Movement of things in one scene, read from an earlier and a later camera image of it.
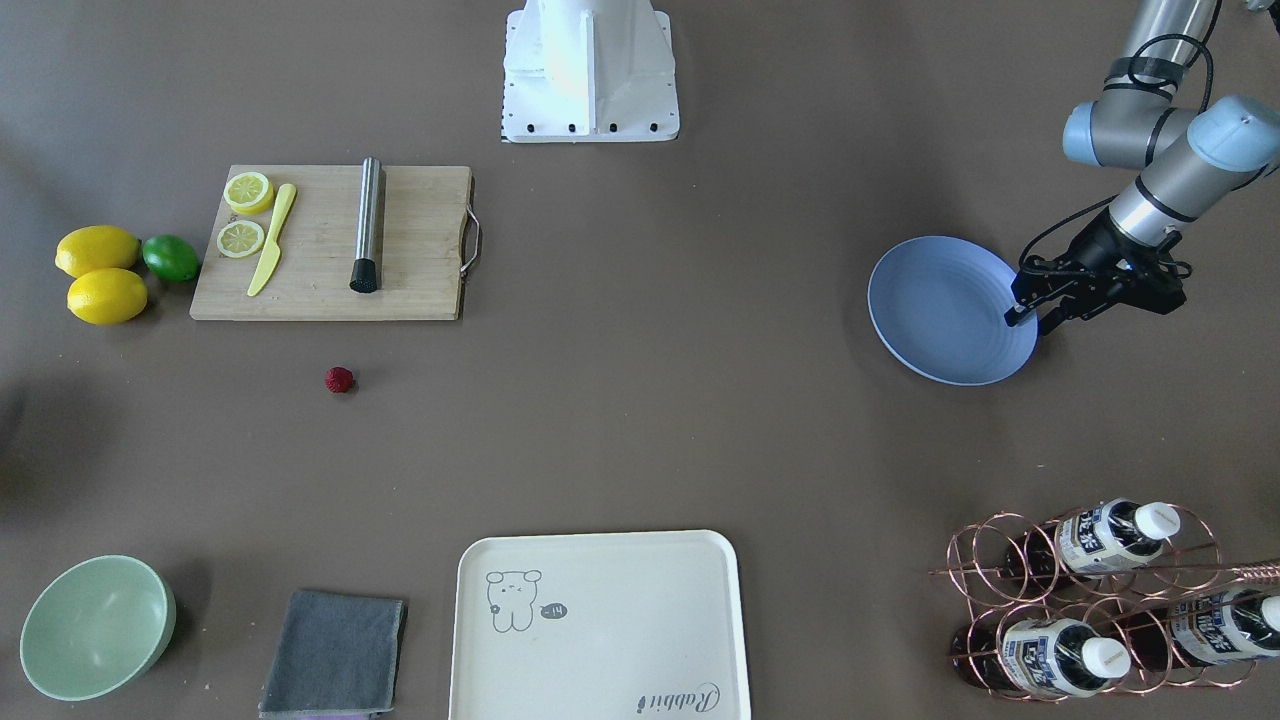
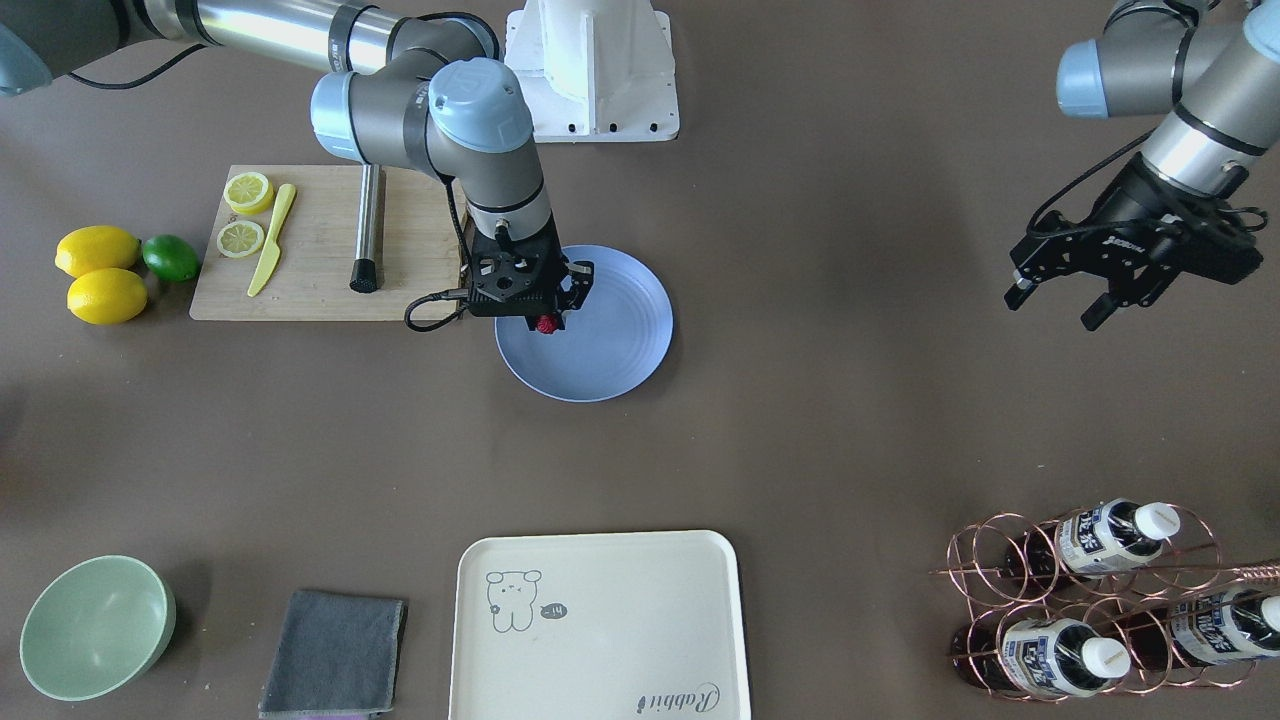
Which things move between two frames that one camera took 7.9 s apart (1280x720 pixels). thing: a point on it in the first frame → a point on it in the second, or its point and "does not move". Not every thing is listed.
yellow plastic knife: (274, 252) does not move
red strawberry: (338, 379) → (547, 323)
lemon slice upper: (248, 192) does not move
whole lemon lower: (108, 296) does not move
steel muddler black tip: (364, 277) does not move
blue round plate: (938, 307) → (614, 342)
